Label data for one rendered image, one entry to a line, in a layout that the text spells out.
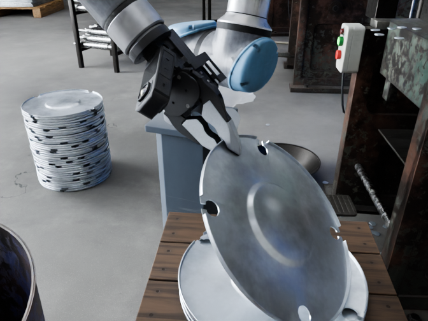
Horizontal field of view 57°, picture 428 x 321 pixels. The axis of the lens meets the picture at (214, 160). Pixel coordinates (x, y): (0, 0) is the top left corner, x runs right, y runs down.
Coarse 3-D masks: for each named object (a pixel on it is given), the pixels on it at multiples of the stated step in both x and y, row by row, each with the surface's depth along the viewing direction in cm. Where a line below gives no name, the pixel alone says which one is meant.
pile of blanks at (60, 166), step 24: (24, 120) 144; (48, 120) 138; (72, 120) 141; (96, 120) 147; (48, 144) 143; (72, 144) 143; (96, 144) 150; (48, 168) 148; (72, 168) 148; (96, 168) 154
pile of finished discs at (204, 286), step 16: (208, 240) 71; (192, 256) 66; (208, 256) 66; (352, 256) 65; (192, 272) 63; (208, 272) 63; (224, 272) 63; (352, 272) 63; (192, 288) 60; (208, 288) 60; (224, 288) 60; (352, 288) 60; (192, 304) 57; (208, 304) 57; (224, 304) 57; (240, 304) 57; (352, 304) 57; (192, 320) 56; (208, 320) 55; (224, 320) 55; (240, 320) 55; (256, 320) 55; (272, 320) 55; (304, 320) 55; (336, 320) 55; (352, 320) 55
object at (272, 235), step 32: (224, 160) 56; (256, 160) 61; (288, 160) 67; (224, 192) 52; (256, 192) 56; (288, 192) 61; (320, 192) 68; (224, 224) 49; (256, 224) 53; (288, 224) 57; (320, 224) 63; (224, 256) 47; (256, 256) 50; (288, 256) 53; (320, 256) 59; (256, 288) 47; (288, 288) 51; (320, 288) 55; (288, 320) 48; (320, 320) 52
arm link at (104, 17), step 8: (80, 0) 56; (88, 0) 54; (96, 0) 54; (104, 0) 54; (112, 0) 53; (120, 0) 54; (128, 0) 54; (136, 0) 54; (88, 8) 56; (96, 8) 54; (104, 8) 54; (112, 8) 54; (120, 8) 54; (96, 16) 55; (104, 16) 54; (112, 16) 54; (104, 24) 55
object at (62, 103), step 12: (48, 96) 156; (60, 96) 156; (72, 96) 156; (84, 96) 156; (96, 96) 156; (24, 108) 145; (36, 108) 145; (48, 108) 145; (60, 108) 144; (72, 108) 145; (84, 108) 145
